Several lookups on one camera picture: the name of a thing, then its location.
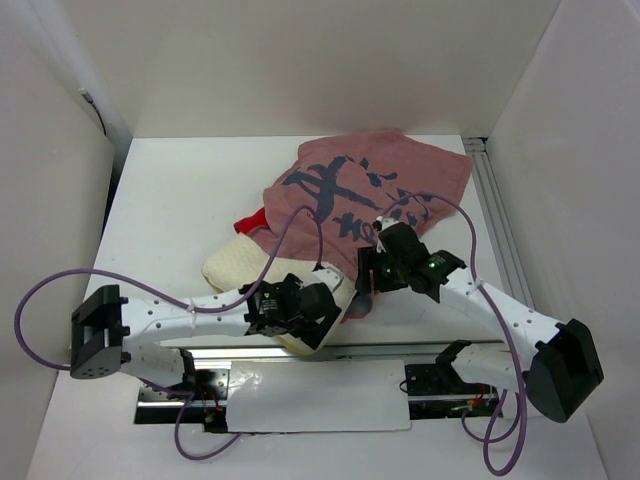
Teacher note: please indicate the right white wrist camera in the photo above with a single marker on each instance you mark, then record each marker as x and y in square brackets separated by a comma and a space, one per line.
[381, 224]

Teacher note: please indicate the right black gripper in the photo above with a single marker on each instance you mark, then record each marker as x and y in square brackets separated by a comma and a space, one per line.
[369, 258]

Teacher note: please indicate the aluminium side frame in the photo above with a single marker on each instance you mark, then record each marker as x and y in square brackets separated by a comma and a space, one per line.
[500, 232]

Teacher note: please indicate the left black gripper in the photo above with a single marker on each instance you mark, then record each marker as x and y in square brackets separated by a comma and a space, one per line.
[312, 332]

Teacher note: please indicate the white cover plate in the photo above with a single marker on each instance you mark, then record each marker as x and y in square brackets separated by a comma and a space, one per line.
[314, 397]

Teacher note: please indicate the cream yellow pillow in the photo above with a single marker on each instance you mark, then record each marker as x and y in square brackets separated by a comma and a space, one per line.
[241, 260]

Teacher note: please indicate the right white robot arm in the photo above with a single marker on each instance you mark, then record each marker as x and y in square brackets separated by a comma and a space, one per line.
[554, 365]

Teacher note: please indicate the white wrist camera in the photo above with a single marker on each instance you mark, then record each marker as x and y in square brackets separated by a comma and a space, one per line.
[381, 224]
[328, 277]

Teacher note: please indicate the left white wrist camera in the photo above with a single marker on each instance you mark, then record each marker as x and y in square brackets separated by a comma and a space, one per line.
[328, 277]

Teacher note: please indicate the red printed pillowcase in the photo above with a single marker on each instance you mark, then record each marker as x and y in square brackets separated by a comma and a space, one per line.
[327, 201]

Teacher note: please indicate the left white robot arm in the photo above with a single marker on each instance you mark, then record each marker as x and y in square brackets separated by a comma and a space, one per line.
[111, 333]

